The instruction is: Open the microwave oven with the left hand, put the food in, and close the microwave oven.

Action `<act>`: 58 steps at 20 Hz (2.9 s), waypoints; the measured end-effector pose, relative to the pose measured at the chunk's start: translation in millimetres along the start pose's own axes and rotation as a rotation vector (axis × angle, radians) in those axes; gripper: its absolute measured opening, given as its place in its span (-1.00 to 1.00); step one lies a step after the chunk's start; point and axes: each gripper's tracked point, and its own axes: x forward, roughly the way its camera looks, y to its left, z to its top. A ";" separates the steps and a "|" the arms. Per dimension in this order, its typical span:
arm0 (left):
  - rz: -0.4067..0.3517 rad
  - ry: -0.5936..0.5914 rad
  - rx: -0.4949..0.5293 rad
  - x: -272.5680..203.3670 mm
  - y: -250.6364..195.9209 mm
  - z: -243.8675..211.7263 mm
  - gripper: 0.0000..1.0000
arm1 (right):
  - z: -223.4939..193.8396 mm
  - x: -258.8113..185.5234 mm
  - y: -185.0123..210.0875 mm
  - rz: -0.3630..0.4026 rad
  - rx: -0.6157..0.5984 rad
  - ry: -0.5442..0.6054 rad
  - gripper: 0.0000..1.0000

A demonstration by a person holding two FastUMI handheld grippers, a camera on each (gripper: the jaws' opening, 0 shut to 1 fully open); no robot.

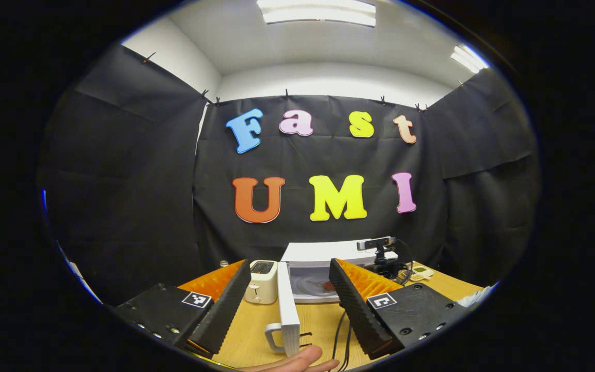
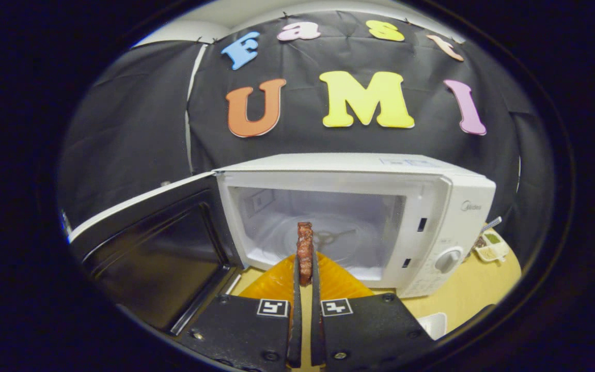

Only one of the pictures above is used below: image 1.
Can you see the black backdrop cloth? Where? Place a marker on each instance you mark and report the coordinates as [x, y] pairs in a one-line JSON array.
[[122, 206]]

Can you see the divided plate with grains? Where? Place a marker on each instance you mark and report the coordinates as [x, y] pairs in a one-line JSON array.
[[422, 272]]

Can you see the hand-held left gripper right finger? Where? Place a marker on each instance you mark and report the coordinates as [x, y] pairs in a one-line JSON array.
[[354, 310]]

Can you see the white toaster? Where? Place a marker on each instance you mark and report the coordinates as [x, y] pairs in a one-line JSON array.
[[261, 287]]

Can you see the white microwave oven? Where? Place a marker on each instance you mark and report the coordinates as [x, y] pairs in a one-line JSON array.
[[318, 253]]

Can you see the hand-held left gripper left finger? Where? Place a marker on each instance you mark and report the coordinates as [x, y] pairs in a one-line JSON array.
[[228, 310]]

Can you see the long ceiling light panel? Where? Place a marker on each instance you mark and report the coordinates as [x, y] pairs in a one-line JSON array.
[[318, 13]]

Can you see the brown chicken drumstick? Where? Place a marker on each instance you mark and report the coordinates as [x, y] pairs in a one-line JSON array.
[[326, 285]]

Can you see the small ceiling light panel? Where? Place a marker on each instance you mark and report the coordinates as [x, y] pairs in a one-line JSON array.
[[469, 58]]

